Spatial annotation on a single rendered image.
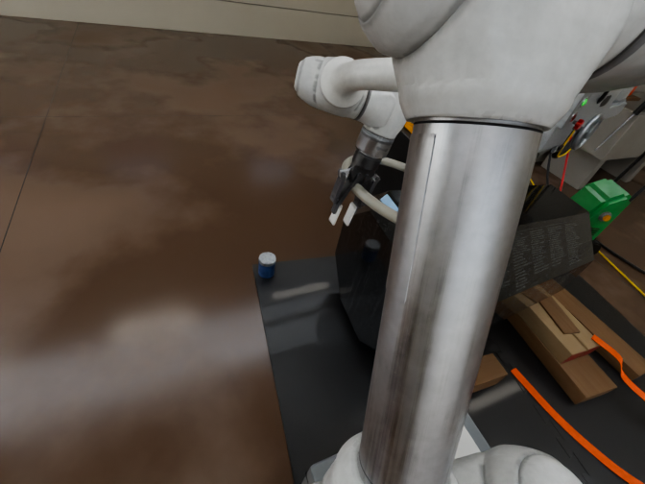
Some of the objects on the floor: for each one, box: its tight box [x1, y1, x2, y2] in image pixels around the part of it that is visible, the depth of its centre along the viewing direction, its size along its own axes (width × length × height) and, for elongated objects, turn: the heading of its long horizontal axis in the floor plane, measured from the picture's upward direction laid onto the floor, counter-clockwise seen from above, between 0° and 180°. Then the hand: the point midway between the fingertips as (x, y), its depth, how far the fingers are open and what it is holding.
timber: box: [472, 353, 508, 393], centre depth 166 cm, size 30×12×12 cm, turn 100°
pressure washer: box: [570, 152, 645, 254], centre depth 251 cm, size 35×35×87 cm
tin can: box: [258, 253, 276, 278], centre depth 197 cm, size 10×10×13 cm
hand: (342, 214), depth 99 cm, fingers closed on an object, 4 cm apart
